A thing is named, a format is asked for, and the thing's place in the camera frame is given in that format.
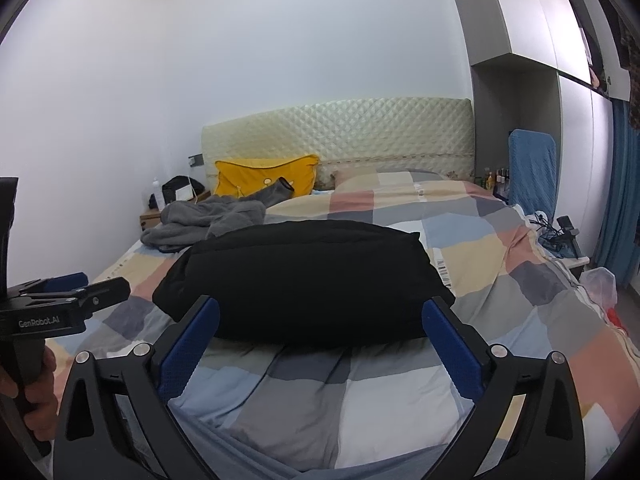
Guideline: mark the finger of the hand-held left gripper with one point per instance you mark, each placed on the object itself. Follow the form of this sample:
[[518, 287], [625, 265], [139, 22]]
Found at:
[[65, 281], [107, 292]]

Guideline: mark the dark grey sock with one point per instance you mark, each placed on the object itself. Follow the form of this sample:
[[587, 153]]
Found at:
[[272, 194]]

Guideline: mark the yellow pillow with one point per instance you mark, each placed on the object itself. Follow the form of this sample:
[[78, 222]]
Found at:
[[250, 175]]

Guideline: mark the grey wardrobe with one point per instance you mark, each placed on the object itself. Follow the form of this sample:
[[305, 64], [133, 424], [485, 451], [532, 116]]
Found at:
[[520, 10]]

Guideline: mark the blue towel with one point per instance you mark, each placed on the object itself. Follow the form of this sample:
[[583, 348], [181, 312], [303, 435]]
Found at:
[[532, 175]]

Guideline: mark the checkered duvet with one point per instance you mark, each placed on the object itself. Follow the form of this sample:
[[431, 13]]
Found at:
[[385, 400]]

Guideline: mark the white bottle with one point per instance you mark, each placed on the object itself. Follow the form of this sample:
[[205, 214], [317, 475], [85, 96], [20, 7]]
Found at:
[[157, 195]]

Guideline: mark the white plastic bag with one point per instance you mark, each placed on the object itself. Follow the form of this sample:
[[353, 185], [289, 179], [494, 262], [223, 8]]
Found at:
[[600, 285]]

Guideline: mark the group of small bottles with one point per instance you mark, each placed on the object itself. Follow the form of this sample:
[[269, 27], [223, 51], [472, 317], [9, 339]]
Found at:
[[495, 180]]

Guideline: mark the grey fleece garment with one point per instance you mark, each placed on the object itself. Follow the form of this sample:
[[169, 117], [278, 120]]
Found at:
[[200, 215]]

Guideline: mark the quilted cream headboard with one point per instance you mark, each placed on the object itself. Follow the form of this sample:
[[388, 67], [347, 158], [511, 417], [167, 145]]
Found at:
[[350, 130]]

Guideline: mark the wall socket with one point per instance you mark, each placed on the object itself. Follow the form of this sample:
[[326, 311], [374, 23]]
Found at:
[[195, 161]]

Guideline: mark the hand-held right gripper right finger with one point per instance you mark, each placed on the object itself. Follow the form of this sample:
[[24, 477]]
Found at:
[[452, 345]]

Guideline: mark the black camera on stand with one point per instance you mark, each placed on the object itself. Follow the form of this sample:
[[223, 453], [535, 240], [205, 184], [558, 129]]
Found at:
[[567, 227]]

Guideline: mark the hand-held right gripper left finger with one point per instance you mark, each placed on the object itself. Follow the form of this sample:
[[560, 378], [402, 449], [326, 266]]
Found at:
[[190, 345]]

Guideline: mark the black bag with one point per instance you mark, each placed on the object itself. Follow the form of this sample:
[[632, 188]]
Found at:
[[172, 185]]

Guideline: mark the person's left hand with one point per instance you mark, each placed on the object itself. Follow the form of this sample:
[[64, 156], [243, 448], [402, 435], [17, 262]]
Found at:
[[44, 395]]

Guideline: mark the black padded jacket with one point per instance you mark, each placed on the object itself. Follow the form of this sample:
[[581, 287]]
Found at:
[[300, 280]]

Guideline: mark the white side desk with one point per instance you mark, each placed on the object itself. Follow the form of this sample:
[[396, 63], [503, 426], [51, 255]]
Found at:
[[575, 262]]

